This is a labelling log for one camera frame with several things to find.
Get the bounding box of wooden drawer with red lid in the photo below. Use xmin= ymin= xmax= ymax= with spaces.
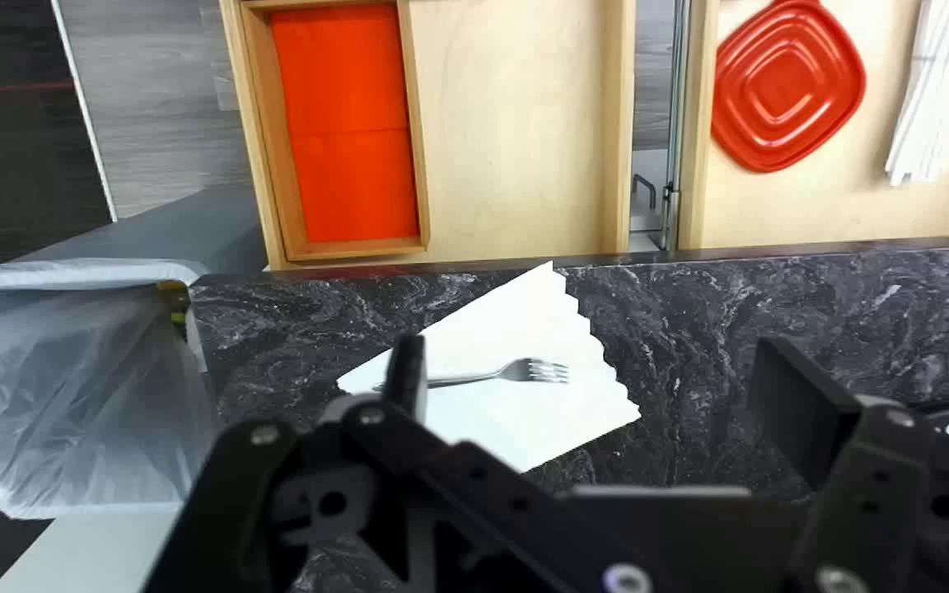
xmin=675 ymin=0 xmax=949 ymax=255

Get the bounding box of silver metal fork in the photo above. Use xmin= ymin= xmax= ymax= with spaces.
xmin=423 ymin=355 xmax=573 ymax=393

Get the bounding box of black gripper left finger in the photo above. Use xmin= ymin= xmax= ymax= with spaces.
xmin=144 ymin=334 xmax=611 ymax=593

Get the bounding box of orange bowl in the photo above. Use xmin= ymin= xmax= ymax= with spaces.
xmin=713 ymin=0 xmax=871 ymax=178

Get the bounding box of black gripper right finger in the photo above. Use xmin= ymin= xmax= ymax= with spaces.
xmin=751 ymin=337 xmax=949 ymax=593

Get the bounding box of white paper napkin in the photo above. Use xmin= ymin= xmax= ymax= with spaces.
xmin=336 ymin=259 xmax=647 ymax=475

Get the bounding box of white rolled bundle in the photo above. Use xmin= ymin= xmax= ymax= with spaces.
xmin=884 ymin=0 xmax=949 ymax=189

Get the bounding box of orange drawer liner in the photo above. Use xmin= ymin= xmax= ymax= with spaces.
xmin=267 ymin=3 xmax=426 ymax=248

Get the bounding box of wooden drawer with orange liner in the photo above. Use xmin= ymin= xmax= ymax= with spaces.
xmin=218 ymin=0 xmax=638 ymax=272

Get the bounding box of trash bin with plastic bag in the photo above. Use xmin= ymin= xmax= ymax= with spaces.
xmin=0 ymin=255 xmax=221 ymax=525

